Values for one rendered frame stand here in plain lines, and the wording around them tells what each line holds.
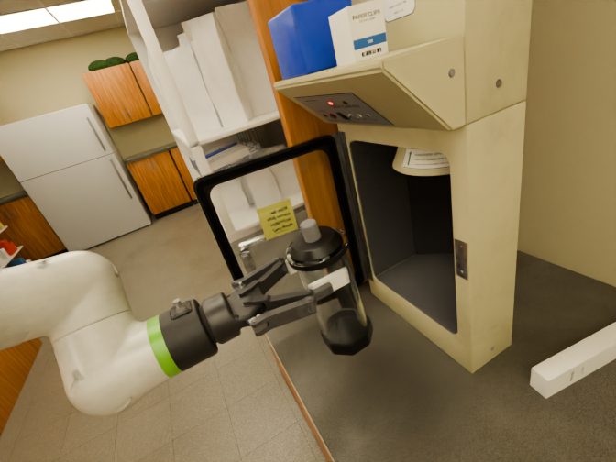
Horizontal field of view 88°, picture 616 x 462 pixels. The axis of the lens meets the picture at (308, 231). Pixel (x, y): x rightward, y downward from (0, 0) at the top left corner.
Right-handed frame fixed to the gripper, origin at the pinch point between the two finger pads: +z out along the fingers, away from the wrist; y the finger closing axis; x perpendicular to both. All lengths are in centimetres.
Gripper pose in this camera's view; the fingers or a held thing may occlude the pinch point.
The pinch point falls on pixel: (321, 268)
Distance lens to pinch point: 55.9
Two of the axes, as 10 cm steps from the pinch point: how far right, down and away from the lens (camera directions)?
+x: 2.4, 8.6, 4.5
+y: -4.3, -3.2, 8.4
